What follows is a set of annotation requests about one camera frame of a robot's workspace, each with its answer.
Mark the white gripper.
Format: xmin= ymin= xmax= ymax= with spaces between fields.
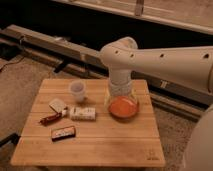
xmin=108 ymin=80 xmax=132 ymax=96

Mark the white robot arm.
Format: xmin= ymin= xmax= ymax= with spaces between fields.
xmin=100 ymin=37 xmax=213 ymax=171

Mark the white ceramic cup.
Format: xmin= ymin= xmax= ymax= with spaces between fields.
xmin=68 ymin=80 xmax=86 ymax=103

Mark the white rectangular packet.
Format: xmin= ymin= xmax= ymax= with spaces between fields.
xmin=69 ymin=107 xmax=96 ymax=121

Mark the red candy bar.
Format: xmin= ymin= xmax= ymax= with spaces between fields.
xmin=39 ymin=113 xmax=62 ymax=126

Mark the wooden folding table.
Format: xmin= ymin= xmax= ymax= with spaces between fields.
xmin=11 ymin=79 xmax=165 ymax=168

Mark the metal floor rail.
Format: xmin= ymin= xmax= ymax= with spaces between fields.
xmin=0 ymin=24 xmax=213 ymax=122

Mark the black floor cable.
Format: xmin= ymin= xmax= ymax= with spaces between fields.
xmin=0 ymin=53 xmax=26 ymax=73

